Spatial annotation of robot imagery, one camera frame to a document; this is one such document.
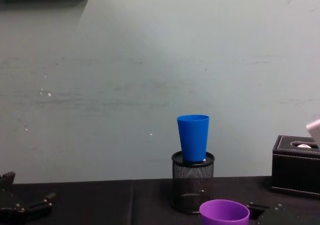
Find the black table cloth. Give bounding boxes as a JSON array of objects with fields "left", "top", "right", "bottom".
[{"left": 0, "top": 175, "right": 320, "bottom": 225}]

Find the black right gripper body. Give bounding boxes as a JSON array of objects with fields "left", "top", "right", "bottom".
[{"left": 256, "top": 203, "right": 304, "bottom": 225}]

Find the blue plastic cup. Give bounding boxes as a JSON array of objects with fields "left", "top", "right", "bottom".
[{"left": 176, "top": 114, "right": 210, "bottom": 164}]

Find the black leather tissue box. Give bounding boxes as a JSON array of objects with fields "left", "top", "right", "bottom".
[{"left": 270, "top": 134, "right": 320, "bottom": 200}]

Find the black mesh pen holder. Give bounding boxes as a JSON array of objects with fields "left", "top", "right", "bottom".
[{"left": 171, "top": 150, "right": 216, "bottom": 216}]

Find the white paper tissue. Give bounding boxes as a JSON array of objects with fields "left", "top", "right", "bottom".
[{"left": 291, "top": 113, "right": 320, "bottom": 150}]

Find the purple plastic cup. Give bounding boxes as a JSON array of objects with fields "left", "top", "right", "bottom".
[{"left": 199, "top": 199, "right": 251, "bottom": 225}]

